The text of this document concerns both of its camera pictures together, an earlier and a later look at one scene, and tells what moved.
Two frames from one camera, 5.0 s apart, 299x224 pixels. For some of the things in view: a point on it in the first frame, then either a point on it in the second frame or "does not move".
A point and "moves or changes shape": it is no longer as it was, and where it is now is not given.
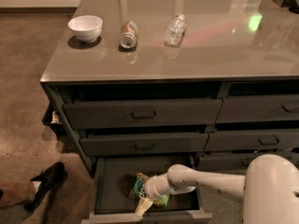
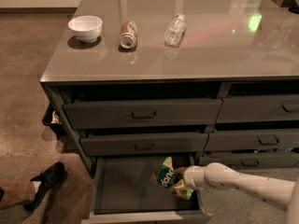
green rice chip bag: (137, 191) moves or changes shape
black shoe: (50, 180) does not move
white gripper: (151, 186) → (190, 175)
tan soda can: (128, 36) does not move
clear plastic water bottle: (175, 31) does not move
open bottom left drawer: (111, 183) does not move
